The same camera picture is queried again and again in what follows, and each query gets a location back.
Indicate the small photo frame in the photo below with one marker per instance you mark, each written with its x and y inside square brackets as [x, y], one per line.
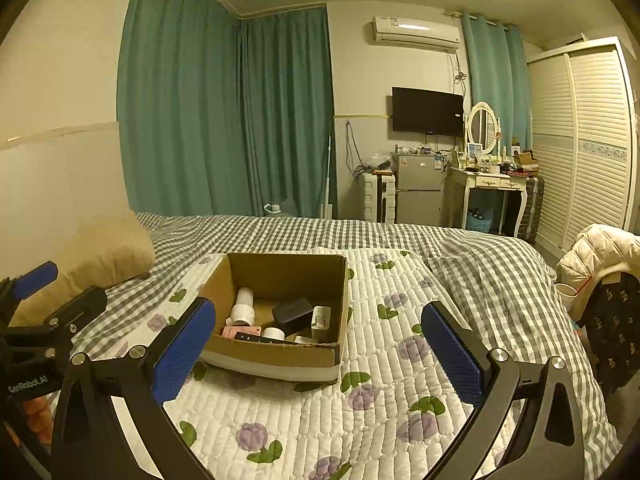
[474, 149]

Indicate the silver small fridge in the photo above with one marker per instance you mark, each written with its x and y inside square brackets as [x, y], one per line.
[419, 190]

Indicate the white dressing table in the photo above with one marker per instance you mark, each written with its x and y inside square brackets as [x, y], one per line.
[487, 180]

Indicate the white ribbed suitcase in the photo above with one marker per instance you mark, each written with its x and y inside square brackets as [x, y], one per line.
[371, 197]

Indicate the white oval mirror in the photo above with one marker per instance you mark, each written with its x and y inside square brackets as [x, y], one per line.
[484, 127]

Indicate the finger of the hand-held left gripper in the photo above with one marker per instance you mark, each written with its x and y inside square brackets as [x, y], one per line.
[35, 277]
[80, 305]

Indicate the air conditioner pipe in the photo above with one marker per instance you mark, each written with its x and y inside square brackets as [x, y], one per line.
[457, 67]

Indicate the white air conditioner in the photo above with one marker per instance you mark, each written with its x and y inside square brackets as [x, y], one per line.
[415, 32]

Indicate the black wall television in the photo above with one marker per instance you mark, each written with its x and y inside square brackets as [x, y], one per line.
[427, 111]

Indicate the tan pillow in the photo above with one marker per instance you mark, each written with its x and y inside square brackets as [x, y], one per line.
[100, 255]

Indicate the small white box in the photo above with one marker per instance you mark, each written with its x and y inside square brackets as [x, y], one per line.
[304, 339]

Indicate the brown suitcase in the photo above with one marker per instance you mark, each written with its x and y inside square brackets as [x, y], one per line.
[531, 207]

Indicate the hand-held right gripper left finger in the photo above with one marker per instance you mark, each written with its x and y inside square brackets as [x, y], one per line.
[185, 355]

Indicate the black printed bag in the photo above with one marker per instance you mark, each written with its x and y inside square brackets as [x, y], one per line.
[617, 330]

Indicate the grey striped sheet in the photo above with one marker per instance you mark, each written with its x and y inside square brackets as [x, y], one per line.
[597, 440]

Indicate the white louvred wardrobe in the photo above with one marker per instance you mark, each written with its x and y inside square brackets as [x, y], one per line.
[585, 150]

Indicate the brown cardboard box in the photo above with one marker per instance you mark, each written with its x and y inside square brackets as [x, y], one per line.
[280, 357]

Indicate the small pink box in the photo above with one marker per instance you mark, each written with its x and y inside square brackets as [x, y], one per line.
[240, 331]

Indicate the cream puffer jacket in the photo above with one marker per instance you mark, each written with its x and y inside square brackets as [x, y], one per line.
[595, 255]

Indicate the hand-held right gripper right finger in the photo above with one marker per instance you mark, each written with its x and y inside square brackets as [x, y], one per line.
[452, 360]

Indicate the clear plastic bag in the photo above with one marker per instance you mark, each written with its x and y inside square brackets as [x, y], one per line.
[379, 161]

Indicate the white cylindrical bottle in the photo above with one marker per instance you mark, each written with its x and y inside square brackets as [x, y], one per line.
[243, 302]

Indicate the black remote control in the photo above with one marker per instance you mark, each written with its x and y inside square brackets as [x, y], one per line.
[260, 340]

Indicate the black charger block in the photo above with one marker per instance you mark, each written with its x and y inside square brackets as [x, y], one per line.
[292, 312]

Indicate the white floral quilt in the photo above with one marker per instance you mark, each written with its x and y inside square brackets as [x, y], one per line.
[375, 410]

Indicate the small open cardboard box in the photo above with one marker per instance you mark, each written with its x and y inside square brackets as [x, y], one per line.
[526, 160]

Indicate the person's left hand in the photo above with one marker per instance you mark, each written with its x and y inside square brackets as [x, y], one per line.
[37, 415]

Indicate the green curtain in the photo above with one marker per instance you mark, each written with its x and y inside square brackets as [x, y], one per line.
[175, 85]
[495, 75]
[285, 110]

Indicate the blue plastic basket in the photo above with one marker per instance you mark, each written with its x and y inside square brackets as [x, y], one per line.
[480, 220]

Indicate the white upright pole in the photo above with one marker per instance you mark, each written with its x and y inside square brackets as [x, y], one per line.
[326, 175]

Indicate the white power adapter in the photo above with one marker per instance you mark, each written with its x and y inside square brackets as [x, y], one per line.
[320, 327]

